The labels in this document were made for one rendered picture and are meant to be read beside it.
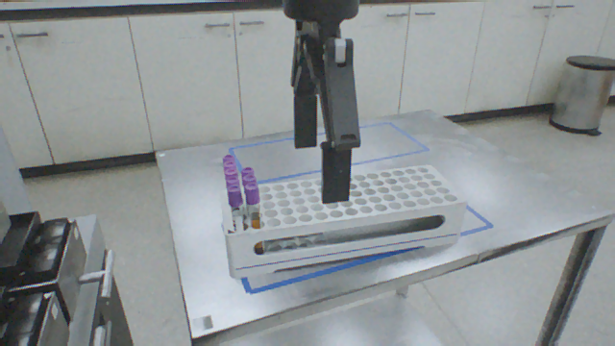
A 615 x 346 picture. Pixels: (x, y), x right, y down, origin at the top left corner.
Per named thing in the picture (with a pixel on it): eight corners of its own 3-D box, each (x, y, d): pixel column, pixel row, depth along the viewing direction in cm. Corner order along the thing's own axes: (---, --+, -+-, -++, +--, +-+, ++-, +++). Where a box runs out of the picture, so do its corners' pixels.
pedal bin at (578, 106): (578, 139, 279) (602, 68, 256) (534, 118, 310) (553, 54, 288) (614, 134, 287) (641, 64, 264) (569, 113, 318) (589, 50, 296)
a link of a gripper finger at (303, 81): (301, 43, 44) (299, 32, 44) (288, 98, 54) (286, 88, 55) (337, 41, 45) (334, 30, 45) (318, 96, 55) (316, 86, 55)
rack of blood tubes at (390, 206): (229, 280, 49) (224, 236, 46) (223, 229, 58) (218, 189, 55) (460, 241, 56) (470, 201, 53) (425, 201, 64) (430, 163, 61)
